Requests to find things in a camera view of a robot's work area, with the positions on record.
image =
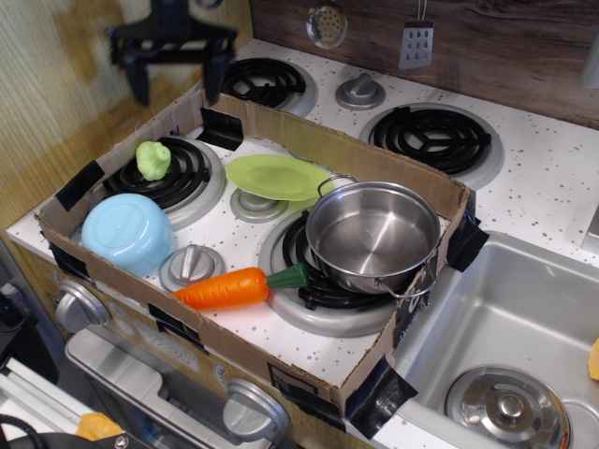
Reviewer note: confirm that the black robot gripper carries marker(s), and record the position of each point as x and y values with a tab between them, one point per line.
171	35

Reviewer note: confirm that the green toy broccoli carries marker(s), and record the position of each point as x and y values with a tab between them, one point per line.
153	160

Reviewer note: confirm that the stainless steel pan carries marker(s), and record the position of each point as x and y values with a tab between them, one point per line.
375	237

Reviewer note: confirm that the back left stove burner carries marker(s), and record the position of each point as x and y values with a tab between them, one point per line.
272	83

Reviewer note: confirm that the stove burner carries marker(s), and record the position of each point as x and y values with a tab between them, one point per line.
323	307
272	83
450	139
192	186

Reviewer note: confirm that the front left stove burner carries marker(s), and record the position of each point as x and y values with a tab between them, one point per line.
192	186

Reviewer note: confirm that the green plastic plate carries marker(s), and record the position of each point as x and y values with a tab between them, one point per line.
276	177

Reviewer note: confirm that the silver stove knob middle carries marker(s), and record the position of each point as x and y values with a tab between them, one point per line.
255	209

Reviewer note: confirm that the silver stove knob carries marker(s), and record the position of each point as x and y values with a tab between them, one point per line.
255	209
361	93
189	265

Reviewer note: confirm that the hanging metal strainer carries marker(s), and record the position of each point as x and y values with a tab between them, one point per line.
326	24

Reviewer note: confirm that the light blue plastic bowl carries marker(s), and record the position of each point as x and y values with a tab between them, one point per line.
130	231

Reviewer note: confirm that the silver stove knob back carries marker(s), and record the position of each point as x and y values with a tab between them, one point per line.
361	93

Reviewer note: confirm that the silver stove knob front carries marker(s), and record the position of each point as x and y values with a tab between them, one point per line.
189	265

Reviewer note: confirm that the orange toy carrot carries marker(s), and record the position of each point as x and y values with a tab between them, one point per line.
240	288

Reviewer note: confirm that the hanging metal spatula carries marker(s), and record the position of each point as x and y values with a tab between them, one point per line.
417	40

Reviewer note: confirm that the silver oven knob left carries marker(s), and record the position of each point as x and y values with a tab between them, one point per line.
78	308

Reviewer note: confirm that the silver oven knob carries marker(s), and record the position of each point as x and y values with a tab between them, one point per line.
78	308
251	414

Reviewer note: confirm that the front right stove burner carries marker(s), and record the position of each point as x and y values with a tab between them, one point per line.
323	307

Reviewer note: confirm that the back right stove burner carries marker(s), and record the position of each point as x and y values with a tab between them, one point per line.
450	139

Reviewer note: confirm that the silver oven knob right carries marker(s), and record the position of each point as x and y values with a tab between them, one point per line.
251	414

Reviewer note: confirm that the orange object bottom left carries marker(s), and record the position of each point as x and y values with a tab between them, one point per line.
97	426

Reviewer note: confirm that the silver toy sink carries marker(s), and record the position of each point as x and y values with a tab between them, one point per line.
516	305

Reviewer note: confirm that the stainless steel pot lid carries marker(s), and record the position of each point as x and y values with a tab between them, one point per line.
509	406

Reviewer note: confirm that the orange object in sink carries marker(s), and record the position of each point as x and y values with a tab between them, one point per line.
593	361

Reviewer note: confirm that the silver oven door handle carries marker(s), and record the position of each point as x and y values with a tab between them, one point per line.
154	401

